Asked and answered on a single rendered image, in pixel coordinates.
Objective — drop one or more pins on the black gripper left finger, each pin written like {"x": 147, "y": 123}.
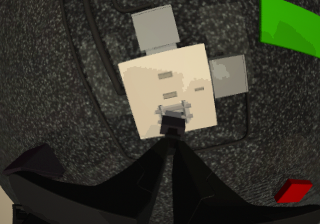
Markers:
{"x": 126, "y": 198}

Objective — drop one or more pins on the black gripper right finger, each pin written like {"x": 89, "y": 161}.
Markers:
{"x": 200, "y": 197}

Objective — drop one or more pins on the red block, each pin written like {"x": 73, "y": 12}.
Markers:
{"x": 293, "y": 190}

